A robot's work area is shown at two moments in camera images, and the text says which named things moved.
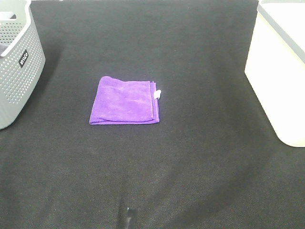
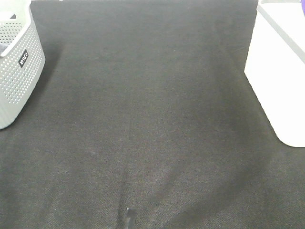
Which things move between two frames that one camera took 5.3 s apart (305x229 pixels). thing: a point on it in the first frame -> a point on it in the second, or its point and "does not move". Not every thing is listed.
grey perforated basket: [22, 57] does not move
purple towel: [118, 102] -> [303, 4]
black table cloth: [213, 161] does not move
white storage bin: [275, 66] does not move
